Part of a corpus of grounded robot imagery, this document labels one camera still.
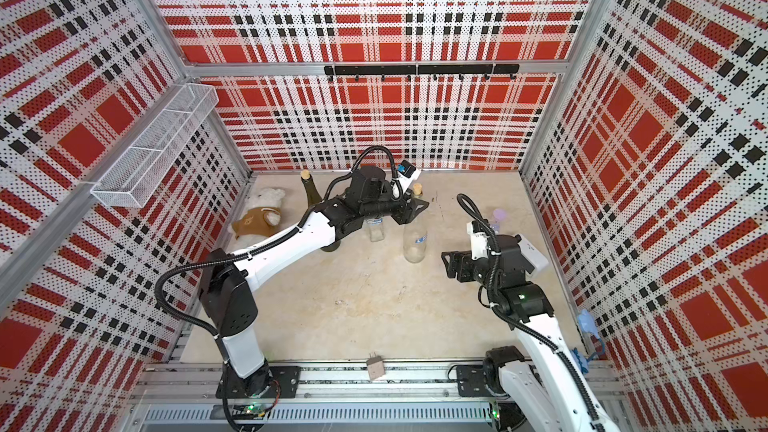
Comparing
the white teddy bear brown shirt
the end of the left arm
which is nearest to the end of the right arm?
the end of the left arm

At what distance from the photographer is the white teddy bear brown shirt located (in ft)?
3.17

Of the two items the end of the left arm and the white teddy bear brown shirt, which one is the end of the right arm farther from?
the white teddy bear brown shirt
